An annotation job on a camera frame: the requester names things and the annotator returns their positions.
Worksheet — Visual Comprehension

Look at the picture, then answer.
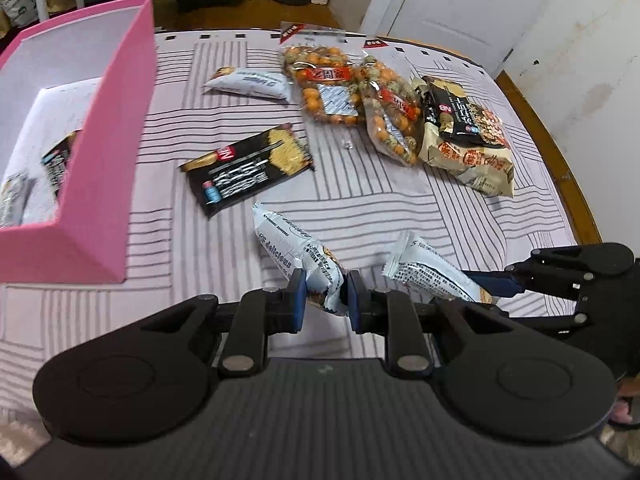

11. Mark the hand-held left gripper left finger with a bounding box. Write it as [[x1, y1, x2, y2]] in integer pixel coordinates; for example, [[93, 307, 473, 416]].
[[140, 269, 307, 380]]

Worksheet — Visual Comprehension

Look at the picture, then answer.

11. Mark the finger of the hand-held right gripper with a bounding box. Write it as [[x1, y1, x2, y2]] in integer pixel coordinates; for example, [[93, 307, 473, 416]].
[[459, 242, 637, 303], [500, 305, 591, 337]]

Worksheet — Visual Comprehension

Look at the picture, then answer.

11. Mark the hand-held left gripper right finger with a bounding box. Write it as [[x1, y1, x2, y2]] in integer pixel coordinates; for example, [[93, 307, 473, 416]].
[[346, 270, 511, 380]]

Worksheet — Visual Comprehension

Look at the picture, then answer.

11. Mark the white snack packet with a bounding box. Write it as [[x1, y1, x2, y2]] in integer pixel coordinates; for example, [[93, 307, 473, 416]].
[[250, 201, 348, 316], [202, 66, 291, 102], [0, 170, 36, 228], [382, 231, 497, 306]]

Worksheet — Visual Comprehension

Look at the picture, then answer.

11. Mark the beige snack bag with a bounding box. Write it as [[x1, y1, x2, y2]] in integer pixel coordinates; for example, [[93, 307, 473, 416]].
[[417, 77, 516, 198]]

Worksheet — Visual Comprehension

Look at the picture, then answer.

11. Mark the black snack packet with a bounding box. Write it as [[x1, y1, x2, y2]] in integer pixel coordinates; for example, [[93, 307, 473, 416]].
[[422, 76, 506, 148]]

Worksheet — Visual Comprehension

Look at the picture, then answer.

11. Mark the mixed coated peanuts bag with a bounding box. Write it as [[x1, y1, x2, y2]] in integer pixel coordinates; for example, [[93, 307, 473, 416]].
[[352, 35, 426, 167]]

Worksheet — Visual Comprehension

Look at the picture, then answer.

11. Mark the pink cardboard box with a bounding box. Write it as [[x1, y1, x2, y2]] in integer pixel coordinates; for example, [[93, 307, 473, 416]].
[[0, 0, 157, 285]]

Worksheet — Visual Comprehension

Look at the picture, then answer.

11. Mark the person's foot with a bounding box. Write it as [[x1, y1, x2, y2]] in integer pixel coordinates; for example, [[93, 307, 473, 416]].
[[607, 375, 640, 428]]

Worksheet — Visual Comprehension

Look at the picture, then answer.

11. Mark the orange coated peanuts bag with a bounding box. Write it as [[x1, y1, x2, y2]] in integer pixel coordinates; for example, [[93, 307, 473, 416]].
[[279, 21, 368, 128]]

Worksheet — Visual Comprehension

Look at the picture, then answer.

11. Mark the white panelled door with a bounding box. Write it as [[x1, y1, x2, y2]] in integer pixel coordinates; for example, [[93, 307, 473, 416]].
[[360, 0, 531, 78]]

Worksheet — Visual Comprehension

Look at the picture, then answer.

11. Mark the white and green bag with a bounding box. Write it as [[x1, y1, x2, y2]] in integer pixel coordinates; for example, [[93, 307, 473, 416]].
[[2, 0, 38, 28]]

